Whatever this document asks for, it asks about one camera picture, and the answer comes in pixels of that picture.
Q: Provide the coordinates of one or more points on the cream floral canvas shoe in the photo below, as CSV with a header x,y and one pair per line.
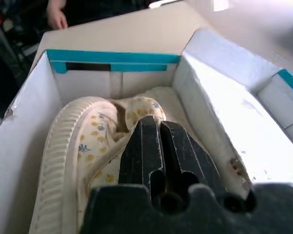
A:
x,y
88,136

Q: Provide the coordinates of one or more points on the shoebox lid with teal edge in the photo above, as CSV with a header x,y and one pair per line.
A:
x,y
285,95

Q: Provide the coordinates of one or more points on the white cardboard shoebox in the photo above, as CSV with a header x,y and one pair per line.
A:
x,y
190,80

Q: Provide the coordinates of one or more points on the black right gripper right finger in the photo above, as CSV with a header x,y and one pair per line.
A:
x,y
185,151

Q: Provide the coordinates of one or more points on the bystander bare hand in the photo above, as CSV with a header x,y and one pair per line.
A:
x,y
57,17

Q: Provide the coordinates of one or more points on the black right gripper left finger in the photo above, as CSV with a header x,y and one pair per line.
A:
x,y
141,156

